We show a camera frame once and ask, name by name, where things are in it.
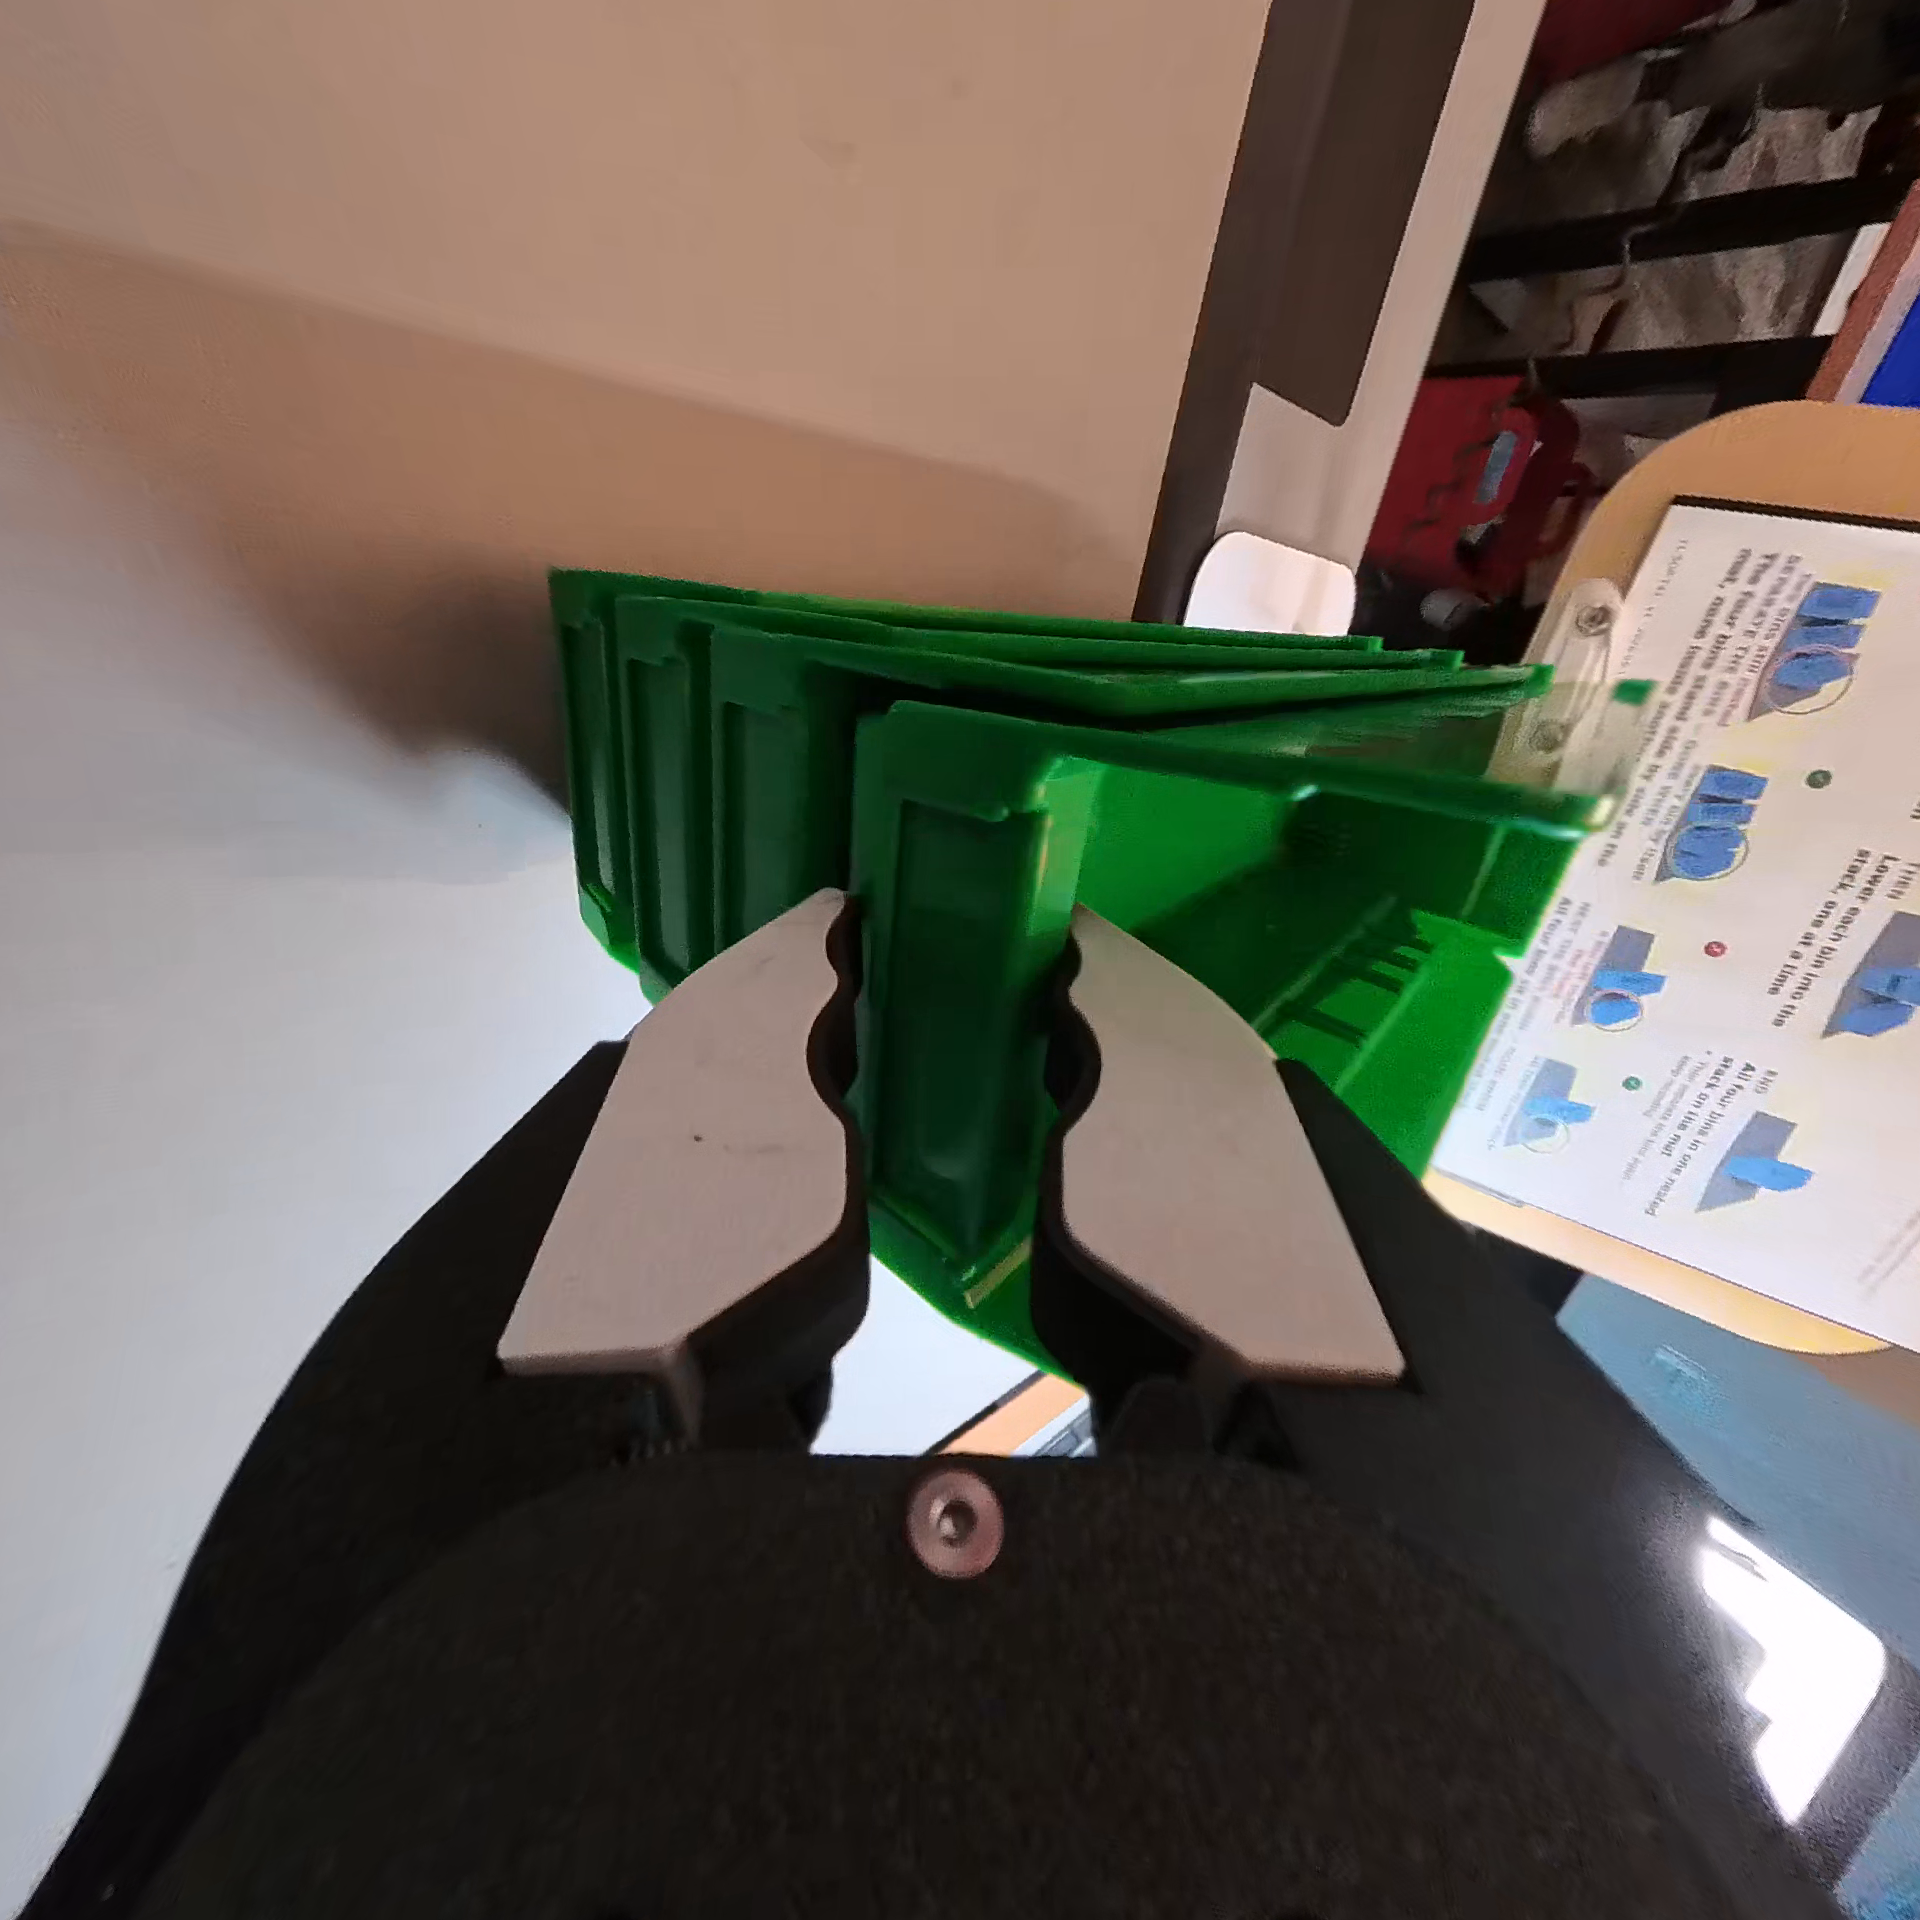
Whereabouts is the dark grey cable flap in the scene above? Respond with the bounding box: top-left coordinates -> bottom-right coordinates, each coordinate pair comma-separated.
1132,0 -> 1480,625

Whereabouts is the red fabric bag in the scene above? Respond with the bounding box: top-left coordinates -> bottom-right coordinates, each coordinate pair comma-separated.
1544,0 -> 1695,78

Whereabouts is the printed instruction sheet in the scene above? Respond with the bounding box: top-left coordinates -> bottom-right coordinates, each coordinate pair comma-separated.
1430,502 -> 1920,1344

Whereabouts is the instruction sheet on board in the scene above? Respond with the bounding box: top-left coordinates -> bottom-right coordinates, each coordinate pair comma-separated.
1423,397 -> 1920,1361

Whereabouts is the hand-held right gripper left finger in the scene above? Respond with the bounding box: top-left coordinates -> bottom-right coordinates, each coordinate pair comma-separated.
496,888 -> 876,1441

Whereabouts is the green plastic bin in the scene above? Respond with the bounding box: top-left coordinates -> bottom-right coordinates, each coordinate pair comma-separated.
702,621 -> 1553,998
613,593 -> 1469,1004
543,564 -> 1384,963
847,681 -> 1623,1384

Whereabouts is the grey desk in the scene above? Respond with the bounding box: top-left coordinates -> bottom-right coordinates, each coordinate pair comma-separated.
0,0 -> 1546,1846

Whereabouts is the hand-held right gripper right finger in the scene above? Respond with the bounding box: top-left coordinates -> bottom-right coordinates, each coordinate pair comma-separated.
1028,900 -> 1412,1441

